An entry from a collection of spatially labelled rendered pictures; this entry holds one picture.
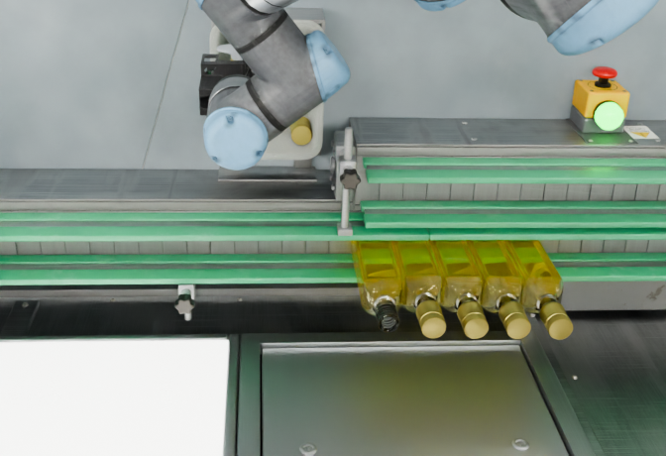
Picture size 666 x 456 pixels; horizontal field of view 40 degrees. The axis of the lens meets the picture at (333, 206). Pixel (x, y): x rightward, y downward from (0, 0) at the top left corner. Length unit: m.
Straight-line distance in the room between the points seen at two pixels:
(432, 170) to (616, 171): 0.28
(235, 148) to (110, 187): 0.45
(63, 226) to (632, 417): 0.89
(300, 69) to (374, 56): 0.44
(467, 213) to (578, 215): 0.17
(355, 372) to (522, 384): 0.25
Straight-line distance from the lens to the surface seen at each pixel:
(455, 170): 1.39
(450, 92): 1.54
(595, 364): 1.52
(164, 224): 1.42
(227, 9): 1.05
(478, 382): 1.37
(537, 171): 1.42
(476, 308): 1.26
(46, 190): 1.51
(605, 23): 0.84
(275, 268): 1.44
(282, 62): 1.07
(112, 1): 1.49
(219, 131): 1.07
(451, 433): 1.27
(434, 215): 1.41
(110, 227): 1.41
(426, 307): 1.25
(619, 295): 1.64
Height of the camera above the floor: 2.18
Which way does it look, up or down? 64 degrees down
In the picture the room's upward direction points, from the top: 170 degrees clockwise
